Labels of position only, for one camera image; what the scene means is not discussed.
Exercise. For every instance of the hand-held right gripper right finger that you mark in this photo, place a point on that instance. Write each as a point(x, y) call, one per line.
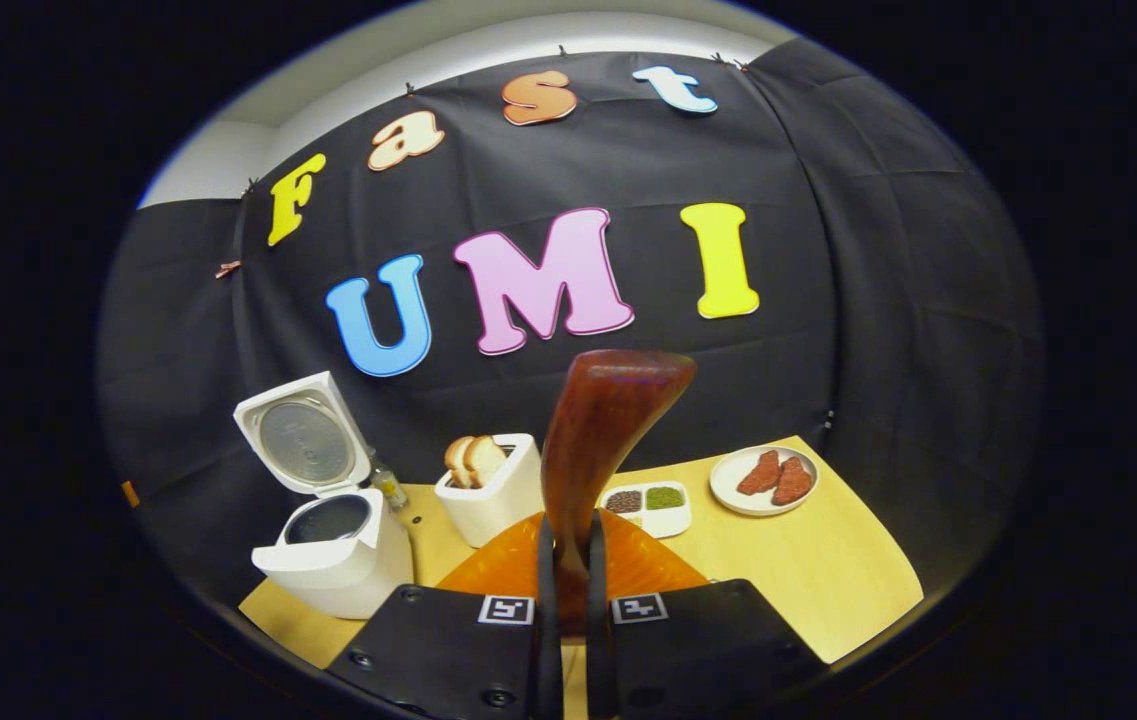
point(698, 650)

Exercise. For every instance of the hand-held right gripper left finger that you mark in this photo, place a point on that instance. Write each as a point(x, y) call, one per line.
point(448, 650)

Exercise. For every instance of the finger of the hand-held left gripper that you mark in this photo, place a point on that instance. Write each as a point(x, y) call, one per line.
point(131, 493)

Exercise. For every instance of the white rice cooker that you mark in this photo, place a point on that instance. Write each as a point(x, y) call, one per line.
point(338, 565)

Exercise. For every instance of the brown wooden spoon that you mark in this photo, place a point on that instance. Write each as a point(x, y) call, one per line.
point(608, 420)

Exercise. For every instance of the white divided bean dish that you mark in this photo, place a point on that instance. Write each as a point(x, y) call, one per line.
point(663, 520)

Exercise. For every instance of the white toaster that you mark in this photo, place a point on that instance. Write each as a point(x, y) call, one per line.
point(493, 510)

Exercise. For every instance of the round white plate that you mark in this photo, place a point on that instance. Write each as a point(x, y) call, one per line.
point(728, 490)

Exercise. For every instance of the clear glass bottle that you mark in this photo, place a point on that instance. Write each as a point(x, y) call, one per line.
point(389, 487)

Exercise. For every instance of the red meat piece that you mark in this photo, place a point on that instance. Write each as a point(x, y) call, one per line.
point(793, 482)
point(758, 473)

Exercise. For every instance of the copper cloth clip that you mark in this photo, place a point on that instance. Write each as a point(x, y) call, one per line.
point(228, 269)

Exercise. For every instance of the black backdrop cloth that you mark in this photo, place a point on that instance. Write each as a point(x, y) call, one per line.
point(878, 300)

